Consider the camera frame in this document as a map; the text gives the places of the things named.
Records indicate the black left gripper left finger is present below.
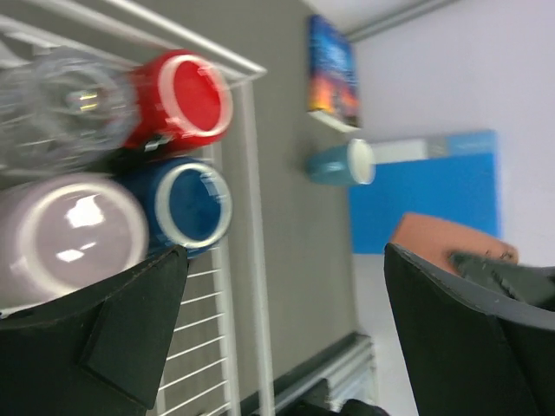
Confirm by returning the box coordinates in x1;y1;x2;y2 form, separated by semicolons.
1;246;189;415

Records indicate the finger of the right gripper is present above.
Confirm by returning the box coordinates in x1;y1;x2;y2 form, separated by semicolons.
447;251;554;312

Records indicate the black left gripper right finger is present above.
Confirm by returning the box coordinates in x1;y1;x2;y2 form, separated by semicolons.
384;244;554;415

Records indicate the terracotta pink mug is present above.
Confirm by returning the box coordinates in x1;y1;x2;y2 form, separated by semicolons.
389;212;519;276

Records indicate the lilac ceramic mug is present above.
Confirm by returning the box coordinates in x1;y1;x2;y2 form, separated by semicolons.
1;172;148;316

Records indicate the dark blue mug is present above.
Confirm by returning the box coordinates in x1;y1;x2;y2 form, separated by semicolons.
115;156;232;259

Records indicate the light blue floral mug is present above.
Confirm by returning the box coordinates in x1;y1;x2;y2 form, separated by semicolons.
305;139;375;186

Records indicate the blue folder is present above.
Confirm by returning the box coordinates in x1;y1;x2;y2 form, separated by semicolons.
349;130;502;255

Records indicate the clear glass cup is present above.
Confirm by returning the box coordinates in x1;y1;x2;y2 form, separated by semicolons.
1;48;140;172

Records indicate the red ceramic mug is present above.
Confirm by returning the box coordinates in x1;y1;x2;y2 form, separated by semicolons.
123;49;233;154

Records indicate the Jane Eyre book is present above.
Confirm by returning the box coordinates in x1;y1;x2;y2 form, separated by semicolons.
308;14;360;133

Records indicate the white wire dish rack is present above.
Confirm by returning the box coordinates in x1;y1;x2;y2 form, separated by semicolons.
1;1;275;415

